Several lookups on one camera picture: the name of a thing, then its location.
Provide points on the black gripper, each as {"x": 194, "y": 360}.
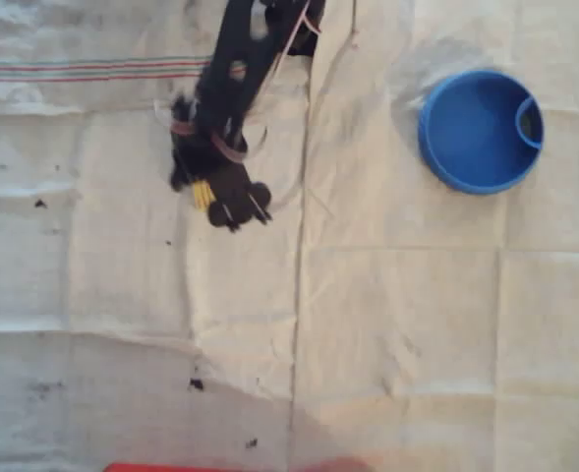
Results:
{"x": 231, "y": 197}

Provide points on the yellow rectangular block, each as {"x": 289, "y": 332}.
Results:
{"x": 203, "y": 195}

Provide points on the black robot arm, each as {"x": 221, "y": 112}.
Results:
{"x": 242, "y": 49}

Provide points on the pinkish rubber band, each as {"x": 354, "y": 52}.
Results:
{"x": 183, "y": 129}
{"x": 225, "y": 150}

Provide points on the white cloth with coloured stripes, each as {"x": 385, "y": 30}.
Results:
{"x": 122, "y": 275}

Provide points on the plain white cloth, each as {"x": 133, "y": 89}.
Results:
{"x": 417, "y": 319}

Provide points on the blue round plastic bowl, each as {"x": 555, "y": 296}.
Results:
{"x": 466, "y": 142}

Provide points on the red flat object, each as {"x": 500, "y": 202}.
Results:
{"x": 230, "y": 467}

